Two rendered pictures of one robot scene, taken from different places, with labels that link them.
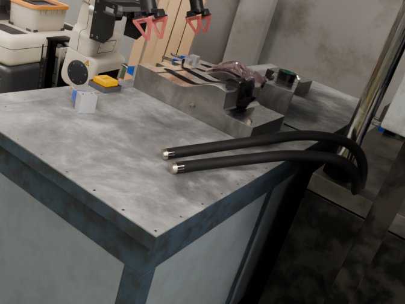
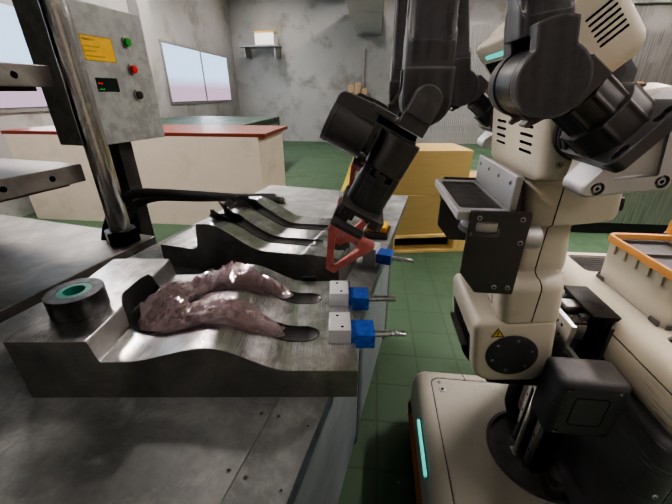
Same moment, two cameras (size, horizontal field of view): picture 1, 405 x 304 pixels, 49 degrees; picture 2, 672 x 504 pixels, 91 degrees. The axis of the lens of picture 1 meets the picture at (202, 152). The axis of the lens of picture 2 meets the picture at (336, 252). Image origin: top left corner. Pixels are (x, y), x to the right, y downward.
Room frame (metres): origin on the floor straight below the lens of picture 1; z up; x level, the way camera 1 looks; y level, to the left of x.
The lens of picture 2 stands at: (2.44, 0.07, 1.22)
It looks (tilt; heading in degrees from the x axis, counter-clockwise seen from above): 25 degrees down; 170
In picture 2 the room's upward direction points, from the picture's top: straight up
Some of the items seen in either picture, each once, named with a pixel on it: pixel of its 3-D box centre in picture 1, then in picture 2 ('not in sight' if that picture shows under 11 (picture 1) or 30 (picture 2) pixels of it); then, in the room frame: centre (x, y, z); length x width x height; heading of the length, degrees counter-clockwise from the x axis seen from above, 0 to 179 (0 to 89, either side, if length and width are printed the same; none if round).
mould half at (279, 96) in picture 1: (237, 79); (216, 317); (1.91, -0.06, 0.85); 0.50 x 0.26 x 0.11; 80
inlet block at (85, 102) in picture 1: (80, 96); not in sight; (1.24, 0.40, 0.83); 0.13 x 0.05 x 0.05; 41
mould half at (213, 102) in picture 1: (211, 91); (266, 234); (1.55, 0.03, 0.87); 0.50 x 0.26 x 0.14; 63
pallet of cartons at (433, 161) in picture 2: not in sight; (444, 189); (-0.37, 1.60, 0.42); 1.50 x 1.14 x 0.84; 74
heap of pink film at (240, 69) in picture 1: (238, 70); (216, 295); (1.91, -0.05, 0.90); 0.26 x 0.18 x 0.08; 80
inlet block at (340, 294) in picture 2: (175, 61); (362, 298); (1.90, 0.22, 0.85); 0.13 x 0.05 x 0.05; 80
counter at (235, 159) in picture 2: not in sight; (163, 171); (-1.54, -1.16, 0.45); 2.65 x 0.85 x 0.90; 74
